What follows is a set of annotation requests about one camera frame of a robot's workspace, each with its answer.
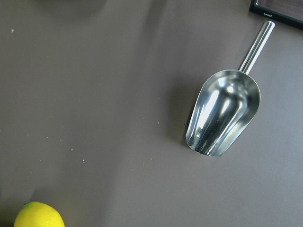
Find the steel ice scoop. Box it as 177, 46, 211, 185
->
185, 21, 275, 157

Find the wine glass rack tray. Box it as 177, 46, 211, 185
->
249, 0, 303, 30

